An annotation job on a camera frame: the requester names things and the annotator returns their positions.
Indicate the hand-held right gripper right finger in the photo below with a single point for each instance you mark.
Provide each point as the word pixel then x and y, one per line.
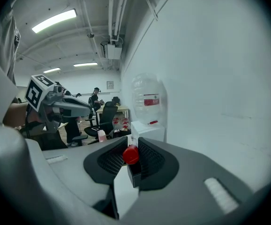
pixel 184 177

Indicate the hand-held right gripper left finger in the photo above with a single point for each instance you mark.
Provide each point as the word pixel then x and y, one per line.
pixel 67 163

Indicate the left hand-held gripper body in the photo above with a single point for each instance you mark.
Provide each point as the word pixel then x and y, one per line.
pixel 35 92

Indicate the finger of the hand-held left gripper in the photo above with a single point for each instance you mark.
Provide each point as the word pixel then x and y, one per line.
pixel 77 108

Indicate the black pen holder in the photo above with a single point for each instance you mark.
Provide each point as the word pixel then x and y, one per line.
pixel 133 179

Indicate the person's left forearm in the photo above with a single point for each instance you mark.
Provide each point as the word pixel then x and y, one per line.
pixel 14 115

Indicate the person's left hand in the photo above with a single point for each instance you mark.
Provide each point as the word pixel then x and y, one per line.
pixel 54 115

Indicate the white phone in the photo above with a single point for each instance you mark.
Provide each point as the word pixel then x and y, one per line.
pixel 94 128

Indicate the long ceiling light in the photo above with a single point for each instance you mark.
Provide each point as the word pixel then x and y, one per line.
pixel 51 70
pixel 54 20
pixel 85 64

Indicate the black office chair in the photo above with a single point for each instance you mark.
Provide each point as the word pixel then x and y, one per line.
pixel 107 118

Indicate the pink plastic bottle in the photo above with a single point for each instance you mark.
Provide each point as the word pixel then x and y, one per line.
pixel 101 136

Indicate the light wooden table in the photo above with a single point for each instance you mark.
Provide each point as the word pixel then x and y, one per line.
pixel 121 107

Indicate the red and white boxes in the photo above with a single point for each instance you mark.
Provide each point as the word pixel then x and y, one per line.
pixel 121 122

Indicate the person's grey shirt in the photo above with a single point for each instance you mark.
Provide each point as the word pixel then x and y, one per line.
pixel 6 43

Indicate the white water dispenser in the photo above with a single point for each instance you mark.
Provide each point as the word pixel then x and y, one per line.
pixel 147 131

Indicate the ceiling air conditioner unit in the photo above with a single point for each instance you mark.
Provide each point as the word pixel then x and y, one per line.
pixel 112 50

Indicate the clear water dispenser bottle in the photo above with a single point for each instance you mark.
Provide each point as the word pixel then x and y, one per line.
pixel 147 97

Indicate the white ceiling pipes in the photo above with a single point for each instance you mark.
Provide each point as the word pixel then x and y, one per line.
pixel 116 10

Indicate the wall notice board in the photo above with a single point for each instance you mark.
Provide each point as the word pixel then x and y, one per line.
pixel 110 85

